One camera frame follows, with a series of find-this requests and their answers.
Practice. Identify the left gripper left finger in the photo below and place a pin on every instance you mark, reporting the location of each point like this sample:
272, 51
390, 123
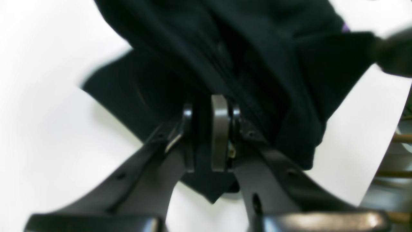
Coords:
136, 196

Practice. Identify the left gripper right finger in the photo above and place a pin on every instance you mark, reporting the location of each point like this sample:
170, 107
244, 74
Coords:
278, 195

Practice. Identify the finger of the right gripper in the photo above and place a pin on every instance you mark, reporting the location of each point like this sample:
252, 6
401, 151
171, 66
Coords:
394, 53

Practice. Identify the black T-shirt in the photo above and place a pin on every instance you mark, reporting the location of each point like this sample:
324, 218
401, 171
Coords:
289, 65

